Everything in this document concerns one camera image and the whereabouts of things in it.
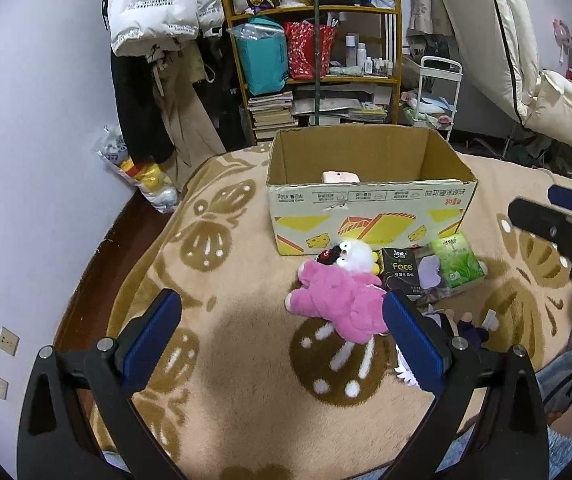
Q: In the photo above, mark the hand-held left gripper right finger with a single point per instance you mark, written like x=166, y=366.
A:
x=413, y=340

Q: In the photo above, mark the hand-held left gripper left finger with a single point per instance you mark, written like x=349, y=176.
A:
x=153, y=335

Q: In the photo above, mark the purple-haired plush doll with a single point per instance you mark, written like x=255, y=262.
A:
x=466, y=330

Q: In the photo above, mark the black tissue pack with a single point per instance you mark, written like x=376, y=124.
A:
x=400, y=270

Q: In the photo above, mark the pink plush toy white head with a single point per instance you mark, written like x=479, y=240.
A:
x=336, y=295

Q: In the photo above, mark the green tissue pack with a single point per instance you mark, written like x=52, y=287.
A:
x=458, y=260

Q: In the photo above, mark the printed cardboard box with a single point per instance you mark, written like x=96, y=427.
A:
x=366, y=205

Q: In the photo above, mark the pink soft item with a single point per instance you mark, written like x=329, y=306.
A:
x=340, y=177

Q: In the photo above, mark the white paper tag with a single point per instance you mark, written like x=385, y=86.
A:
x=490, y=319

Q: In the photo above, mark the beige brown printed blanket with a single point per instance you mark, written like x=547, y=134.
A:
x=246, y=320

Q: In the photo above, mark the small black red plush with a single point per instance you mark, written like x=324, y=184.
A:
x=327, y=256

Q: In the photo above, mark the plastic bag of plush toys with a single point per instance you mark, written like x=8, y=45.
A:
x=150, y=180

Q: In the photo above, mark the white trolley cart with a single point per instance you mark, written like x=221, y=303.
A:
x=436, y=105

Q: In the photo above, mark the pink desk fan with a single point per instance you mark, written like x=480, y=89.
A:
x=563, y=35

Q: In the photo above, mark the cream padded chair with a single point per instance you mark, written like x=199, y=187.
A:
x=511, y=35

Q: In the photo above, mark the beige hanging coat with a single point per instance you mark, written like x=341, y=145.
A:
x=190, y=120

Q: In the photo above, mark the black hanging garment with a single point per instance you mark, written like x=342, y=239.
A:
x=138, y=110

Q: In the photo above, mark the pile of papers and magazines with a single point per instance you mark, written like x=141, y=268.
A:
x=351, y=107

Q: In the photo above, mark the wooden shelf unit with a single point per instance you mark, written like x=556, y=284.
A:
x=391, y=50

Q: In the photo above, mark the row of toiletry bottles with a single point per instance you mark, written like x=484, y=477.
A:
x=363, y=60

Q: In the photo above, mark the stack of books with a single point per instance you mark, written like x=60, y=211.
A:
x=271, y=117

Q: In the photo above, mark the green pole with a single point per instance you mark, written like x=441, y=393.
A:
x=319, y=60

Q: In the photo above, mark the red patterned gift bag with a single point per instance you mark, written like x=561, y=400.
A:
x=306, y=50

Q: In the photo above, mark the teal bag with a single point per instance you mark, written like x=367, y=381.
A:
x=263, y=60

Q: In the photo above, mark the white printed puffer jacket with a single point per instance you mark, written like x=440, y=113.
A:
x=160, y=5

